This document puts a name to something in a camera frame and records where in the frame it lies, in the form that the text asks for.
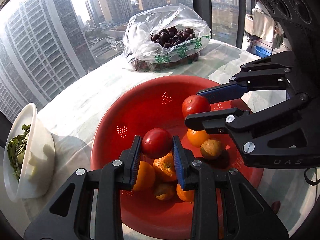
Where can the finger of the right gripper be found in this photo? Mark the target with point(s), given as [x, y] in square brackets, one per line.
[267, 73]
[263, 138]

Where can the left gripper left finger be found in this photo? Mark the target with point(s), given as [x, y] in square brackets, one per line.
[68, 214]

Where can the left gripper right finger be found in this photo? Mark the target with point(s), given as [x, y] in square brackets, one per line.
[224, 201]

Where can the small mandarin orange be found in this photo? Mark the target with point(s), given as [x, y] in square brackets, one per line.
[186, 196]

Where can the brown longan fruit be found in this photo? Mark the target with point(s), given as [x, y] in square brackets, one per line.
[211, 149]

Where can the brown longan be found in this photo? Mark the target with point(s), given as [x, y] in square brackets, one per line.
[164, 192]

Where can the large yellow orange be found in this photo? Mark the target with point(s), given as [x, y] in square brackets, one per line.
[197, 138]

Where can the small red tomato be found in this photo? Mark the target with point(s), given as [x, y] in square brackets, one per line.
[156, 143]

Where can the blue plastic basin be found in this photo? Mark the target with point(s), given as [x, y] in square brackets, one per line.
[262, 52]

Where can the white plastic bowl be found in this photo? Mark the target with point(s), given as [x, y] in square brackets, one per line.
[29, 157]

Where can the checkered tablecloth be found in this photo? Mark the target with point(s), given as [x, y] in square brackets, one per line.
[72, 118]

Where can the plastic bag of cherries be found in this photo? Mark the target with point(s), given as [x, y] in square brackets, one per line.
[164, 37]

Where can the red plastic colander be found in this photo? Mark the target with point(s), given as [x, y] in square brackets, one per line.
[154, 104]

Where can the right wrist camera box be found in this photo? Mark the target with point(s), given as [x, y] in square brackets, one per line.
[300, 22]

